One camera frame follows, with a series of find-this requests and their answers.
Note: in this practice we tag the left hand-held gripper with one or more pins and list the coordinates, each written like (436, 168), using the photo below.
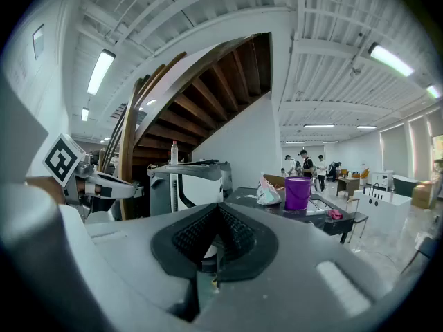
(62, 159)

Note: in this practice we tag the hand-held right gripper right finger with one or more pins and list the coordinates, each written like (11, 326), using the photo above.
(294, 254)

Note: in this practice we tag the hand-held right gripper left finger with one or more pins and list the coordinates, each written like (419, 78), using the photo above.
(138, 254)

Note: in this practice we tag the person's left forearm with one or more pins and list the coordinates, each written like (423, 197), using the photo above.
(43, 187)

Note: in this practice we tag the pink and green detergent bag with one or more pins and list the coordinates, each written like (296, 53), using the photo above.
(268, 194)

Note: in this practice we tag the brown cardboard box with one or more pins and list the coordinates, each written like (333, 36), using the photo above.
(422, 195)

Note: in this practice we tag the black table with white inset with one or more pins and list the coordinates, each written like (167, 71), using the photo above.
(341, 225)

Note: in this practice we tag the pink cloth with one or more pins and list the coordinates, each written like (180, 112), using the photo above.
(335, 214)

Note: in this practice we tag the purple plastic bucket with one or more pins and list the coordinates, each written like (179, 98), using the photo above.
(297, 194)

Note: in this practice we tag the clear plastic water bottle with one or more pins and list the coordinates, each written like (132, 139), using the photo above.
(174, 154)

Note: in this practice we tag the open cardboard box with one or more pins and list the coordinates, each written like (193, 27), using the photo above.
(275, 180)

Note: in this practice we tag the black washing machine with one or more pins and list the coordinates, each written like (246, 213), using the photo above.
(242, 195)

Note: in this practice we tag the white and black cleaning machine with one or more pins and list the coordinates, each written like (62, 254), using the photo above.
(200, 189)

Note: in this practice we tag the wooden desk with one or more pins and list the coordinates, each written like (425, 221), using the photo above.
(347, 185)

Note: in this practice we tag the white bathtub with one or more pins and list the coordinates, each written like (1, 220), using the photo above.
(384, 207)

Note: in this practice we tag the white cabinet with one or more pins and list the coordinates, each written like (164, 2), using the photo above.
(382, 179)

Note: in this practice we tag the wooden spiral staircase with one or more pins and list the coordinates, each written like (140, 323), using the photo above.
(207, 92)

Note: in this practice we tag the dark green bathtub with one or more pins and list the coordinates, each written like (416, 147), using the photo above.
(410, 185)

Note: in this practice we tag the metal frame chair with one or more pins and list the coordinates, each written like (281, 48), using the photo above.
(360, 216)

